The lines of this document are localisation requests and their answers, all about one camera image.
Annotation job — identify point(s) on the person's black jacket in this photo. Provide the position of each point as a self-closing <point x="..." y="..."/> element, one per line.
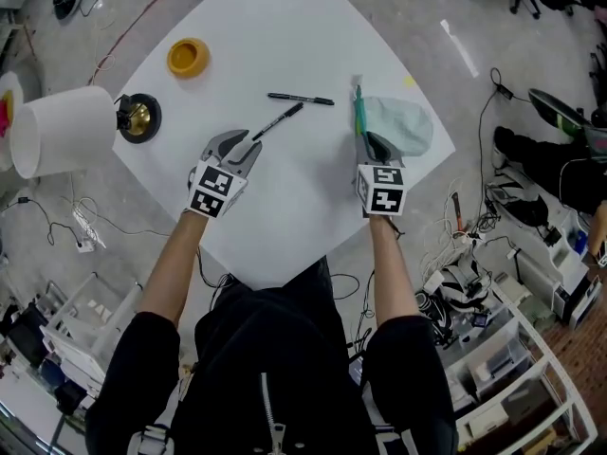
<point x="275" y="372"/>

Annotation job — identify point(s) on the white cabinet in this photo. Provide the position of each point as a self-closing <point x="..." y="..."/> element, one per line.
<point x="559" y="273"/>

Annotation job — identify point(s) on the white power strip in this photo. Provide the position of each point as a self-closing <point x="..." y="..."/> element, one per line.
<point x="85" y="245"/>

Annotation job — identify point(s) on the black power adapter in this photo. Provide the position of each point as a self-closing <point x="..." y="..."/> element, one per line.
<point x="503" y="90"/>

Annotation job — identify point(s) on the black oval tray green stripe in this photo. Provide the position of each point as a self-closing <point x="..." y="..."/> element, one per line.
<point x="557" y="109"/>

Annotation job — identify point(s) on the light green pencil pouch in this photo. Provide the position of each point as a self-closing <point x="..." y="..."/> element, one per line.
<point x="403" y="123"/>

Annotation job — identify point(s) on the yellow round sticker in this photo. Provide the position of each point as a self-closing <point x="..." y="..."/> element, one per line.
<point x="410" y="82"/>

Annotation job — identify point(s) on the person's left forearm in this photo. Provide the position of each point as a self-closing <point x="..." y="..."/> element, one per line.
<point x="173" y="263"/>

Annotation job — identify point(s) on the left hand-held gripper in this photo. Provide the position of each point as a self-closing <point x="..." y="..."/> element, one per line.
<point x="211" y="190"/>

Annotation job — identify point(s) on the low white furniture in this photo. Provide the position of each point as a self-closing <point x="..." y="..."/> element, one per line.
<point x="85" y="334"/>

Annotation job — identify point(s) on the black pen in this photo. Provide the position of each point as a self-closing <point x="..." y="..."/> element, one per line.
<point x="277" y="121"/>
<point x="301" y="98"/>

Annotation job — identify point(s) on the white black-striped helmet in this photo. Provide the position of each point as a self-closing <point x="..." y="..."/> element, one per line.
<point x="465" y="282"/>

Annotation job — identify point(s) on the white and black helmet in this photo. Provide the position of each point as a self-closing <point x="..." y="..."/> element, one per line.
<point x="526" y="209"/>

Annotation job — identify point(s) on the orange bowl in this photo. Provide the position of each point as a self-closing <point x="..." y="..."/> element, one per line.
<point x="189" y="59"/>

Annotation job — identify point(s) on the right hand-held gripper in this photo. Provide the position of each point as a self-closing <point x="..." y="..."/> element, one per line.
<point x="386" y="190"/>

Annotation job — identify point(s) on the person's right forearm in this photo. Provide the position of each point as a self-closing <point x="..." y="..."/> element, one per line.
<point x="391" y="273"/>

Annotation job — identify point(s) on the white shelf unit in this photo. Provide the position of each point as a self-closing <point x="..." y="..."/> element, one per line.
<point x="517" y="387"/>

